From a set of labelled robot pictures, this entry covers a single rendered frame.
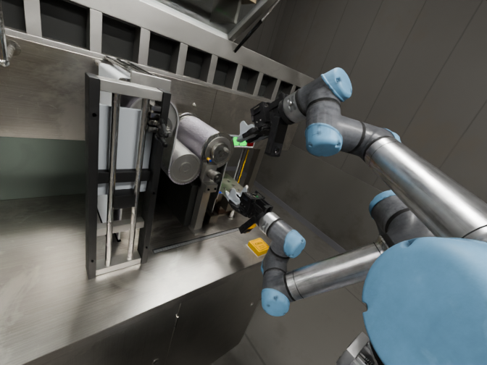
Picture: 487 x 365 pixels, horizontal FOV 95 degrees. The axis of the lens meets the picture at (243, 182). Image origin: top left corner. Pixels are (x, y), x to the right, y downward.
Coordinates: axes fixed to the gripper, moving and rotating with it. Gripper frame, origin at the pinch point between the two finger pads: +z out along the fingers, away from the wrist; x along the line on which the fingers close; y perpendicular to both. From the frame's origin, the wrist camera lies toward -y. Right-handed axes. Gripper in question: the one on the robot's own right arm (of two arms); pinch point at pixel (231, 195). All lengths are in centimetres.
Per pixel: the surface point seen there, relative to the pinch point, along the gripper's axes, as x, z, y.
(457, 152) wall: -207, -36, 40
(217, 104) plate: -12, 41, 28
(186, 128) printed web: 11.8, 24.3, 18.6
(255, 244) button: -8.0, -14.4, -16.6
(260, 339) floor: -47, -21, -109
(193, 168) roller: 14.6, 8.4, 8.4
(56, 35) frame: 50, 49, 38
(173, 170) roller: 22.4, 8.4, 7.8
